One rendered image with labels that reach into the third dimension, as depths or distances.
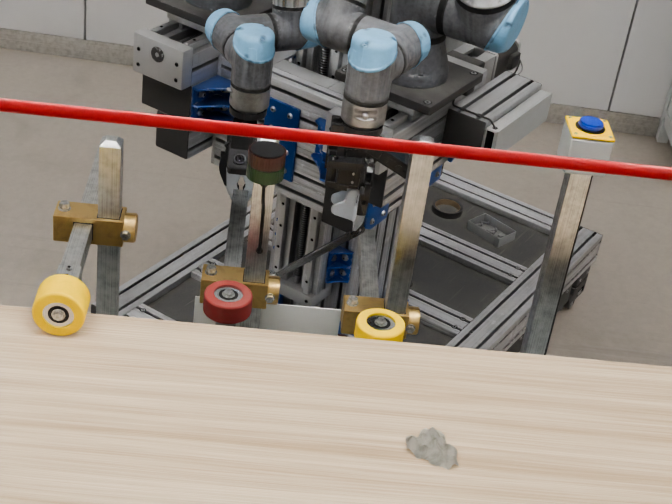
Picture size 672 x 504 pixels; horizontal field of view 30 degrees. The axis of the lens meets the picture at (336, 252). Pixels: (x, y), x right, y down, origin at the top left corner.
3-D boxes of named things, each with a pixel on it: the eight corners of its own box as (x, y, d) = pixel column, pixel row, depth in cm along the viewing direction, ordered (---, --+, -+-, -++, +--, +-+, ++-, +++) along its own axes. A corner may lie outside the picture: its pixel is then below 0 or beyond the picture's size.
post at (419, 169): (373, 364, 229) (413, 131, 203) (392, 365, 229) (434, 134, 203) (374, 376, 226) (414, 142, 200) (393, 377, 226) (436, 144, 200)
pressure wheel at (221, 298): (202, 330, 214) (206, 275, 208) (248, 334, 214) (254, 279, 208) (198, 359, 207) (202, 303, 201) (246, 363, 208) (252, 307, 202)
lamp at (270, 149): (240, 250, 211) (250, 138, 200) (273, 253, 212) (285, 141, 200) (238, 270, 206) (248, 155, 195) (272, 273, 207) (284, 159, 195)
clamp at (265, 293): (201, 286, 220) (203, 263, 218) (278, 294, 221) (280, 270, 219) (198, 305, 216) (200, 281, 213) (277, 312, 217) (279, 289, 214)
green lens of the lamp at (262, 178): (247, 164, 202) (248, 152, 201) (284, 168, 203) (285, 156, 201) (245, 183, 197) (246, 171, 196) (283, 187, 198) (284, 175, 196)
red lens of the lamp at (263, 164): (248, 151, 201) (249, 138, 200) (285, 154, 201) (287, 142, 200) (246, 169, 196) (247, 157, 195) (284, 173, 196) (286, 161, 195)
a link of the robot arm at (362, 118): (387, 90, 210) (389, 112, 203) (383, 114, 212) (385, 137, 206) (343, 85, 209) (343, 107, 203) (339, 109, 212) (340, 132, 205)
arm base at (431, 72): (398, 49, 263) (405, 4, 257) (460, 72, 256) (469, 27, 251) (359, 70, 251) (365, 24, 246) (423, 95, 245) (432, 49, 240)
